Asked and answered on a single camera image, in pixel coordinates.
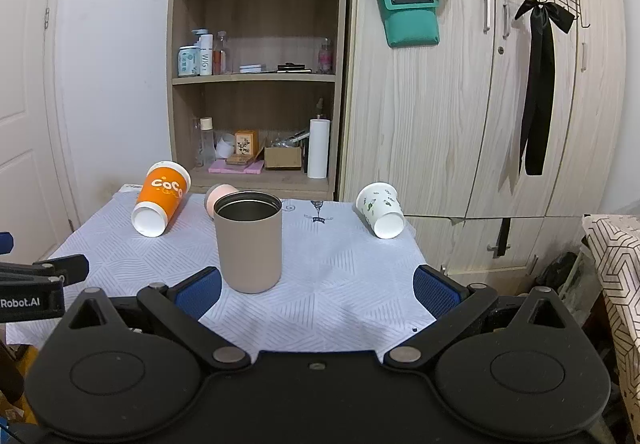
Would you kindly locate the brown flat box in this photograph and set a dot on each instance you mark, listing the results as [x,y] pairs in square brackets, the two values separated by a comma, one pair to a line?
[240,161]

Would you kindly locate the pink bottle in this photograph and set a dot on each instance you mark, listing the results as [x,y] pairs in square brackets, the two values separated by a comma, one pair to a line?
[326,58]

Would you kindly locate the orange paper cup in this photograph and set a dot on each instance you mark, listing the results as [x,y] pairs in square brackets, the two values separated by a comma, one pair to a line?
[162,194]

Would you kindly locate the white jar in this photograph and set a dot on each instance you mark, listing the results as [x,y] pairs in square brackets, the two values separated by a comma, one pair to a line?
[226,146]

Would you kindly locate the white patterned tablecloth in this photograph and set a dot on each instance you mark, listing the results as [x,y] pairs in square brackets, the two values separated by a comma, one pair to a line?
[340,274]

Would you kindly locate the teal pouch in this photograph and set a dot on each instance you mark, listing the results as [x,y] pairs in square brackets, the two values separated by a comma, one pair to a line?
[412,24]

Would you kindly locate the geometric patterned cloth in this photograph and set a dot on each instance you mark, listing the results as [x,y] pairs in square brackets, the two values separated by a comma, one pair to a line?
[620,274]

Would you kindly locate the black ribbon bow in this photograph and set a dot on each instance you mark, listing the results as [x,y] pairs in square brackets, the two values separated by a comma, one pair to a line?
[541,74]

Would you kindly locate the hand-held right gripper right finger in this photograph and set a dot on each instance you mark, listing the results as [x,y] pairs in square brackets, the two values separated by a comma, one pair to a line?
[436,291]

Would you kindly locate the clear bottle orange liquid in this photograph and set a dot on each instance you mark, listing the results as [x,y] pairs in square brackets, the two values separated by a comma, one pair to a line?
[221,57]

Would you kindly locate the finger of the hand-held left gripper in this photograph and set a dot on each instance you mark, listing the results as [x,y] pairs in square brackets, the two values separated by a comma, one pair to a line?
[60,268]
[5,243]

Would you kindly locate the brown cardboard box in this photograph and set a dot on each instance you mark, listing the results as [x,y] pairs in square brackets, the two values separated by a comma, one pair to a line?
[282,158]

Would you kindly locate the pink flat box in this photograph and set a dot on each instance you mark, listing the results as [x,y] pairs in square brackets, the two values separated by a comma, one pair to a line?
[235,169]

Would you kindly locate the taupe metal-lined cup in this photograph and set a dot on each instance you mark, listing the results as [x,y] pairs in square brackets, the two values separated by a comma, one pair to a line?
[247,249]

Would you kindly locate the wooden open shelf unit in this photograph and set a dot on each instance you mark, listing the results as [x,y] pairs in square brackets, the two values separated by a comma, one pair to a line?
[260,19]

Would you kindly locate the dark bag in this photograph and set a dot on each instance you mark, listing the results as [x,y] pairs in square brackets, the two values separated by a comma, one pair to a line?
[565,281]

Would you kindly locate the brown cardboard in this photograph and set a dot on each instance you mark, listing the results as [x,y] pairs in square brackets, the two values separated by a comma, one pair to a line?
[17,374]

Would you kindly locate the light wooden wardrobe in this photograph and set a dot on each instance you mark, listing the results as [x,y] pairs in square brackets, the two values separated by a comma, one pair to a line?
[425,124]

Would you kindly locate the pink cup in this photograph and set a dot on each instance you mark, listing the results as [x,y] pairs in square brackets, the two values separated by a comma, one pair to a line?
[216,197]

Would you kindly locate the black flat case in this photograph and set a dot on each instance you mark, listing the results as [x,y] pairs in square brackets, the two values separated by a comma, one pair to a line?
[292,69]

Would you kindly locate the white pump bottle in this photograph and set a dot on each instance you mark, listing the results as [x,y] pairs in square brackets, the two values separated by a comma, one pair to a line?
[205,57]

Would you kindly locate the clear bottle white cap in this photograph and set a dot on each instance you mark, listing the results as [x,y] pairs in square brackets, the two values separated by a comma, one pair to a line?
[206,144]

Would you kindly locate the teal label can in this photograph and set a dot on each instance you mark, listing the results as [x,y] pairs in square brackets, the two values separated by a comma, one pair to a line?
[188,62]

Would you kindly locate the white flat box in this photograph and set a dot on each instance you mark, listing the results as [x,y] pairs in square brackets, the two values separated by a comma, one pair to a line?
[251,68]

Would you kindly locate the orange flower-print box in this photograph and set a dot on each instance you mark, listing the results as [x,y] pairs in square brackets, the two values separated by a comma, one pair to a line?
[246,143]

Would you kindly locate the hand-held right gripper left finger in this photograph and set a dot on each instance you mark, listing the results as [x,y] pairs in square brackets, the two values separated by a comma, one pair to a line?
[200,293]

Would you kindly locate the white paper towel roll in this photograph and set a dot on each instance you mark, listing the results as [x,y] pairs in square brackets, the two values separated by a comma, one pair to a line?
[318,149]

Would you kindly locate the white green-print paper cup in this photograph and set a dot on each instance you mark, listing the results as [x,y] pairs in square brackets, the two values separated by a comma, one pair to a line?
[379,208]

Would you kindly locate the white door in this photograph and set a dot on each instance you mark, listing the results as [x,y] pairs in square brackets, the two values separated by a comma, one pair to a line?
[22,74]

